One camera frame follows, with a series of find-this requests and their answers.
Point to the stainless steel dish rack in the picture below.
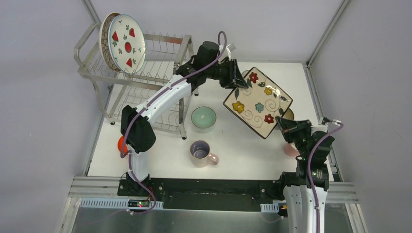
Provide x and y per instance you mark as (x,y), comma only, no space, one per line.
(116,89)

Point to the pink iridescent mug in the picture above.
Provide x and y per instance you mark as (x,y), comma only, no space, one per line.
(200,154)

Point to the square flower pattern plate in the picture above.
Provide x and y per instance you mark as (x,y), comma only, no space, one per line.
(259,104)

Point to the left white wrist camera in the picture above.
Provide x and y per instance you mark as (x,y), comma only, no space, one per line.
(226,52)

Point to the orange plastic bowl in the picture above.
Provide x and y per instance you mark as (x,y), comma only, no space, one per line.
(121,144)

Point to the mint green bowl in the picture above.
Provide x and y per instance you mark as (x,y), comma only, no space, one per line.
(203,117)

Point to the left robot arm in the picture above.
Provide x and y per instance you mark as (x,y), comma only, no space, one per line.
(212,61)

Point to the floral petal brown-rim plate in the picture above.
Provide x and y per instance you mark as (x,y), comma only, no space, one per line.
(103,41)

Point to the watermelon pattern round plate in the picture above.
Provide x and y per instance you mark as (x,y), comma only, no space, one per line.
(127,45)

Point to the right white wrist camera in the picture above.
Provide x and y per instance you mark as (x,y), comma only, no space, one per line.
(323,124)

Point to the aluminium frame rail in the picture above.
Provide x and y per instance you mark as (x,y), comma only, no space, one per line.
(319,112)

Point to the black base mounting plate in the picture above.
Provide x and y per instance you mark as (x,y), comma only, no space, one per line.
(206,194)

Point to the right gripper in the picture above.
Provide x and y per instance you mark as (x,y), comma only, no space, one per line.
(288,127)

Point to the brown patterned small bowl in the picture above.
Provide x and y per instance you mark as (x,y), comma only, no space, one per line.
(289,115)

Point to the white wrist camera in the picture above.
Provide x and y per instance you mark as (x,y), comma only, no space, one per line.
(323,124)
(226,52)

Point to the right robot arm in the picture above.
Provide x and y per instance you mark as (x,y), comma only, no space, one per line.
(305,190)

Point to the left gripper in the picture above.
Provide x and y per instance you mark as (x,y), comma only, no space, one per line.
(231,74)

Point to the pink cup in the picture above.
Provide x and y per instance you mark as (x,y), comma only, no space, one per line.
(290,150)

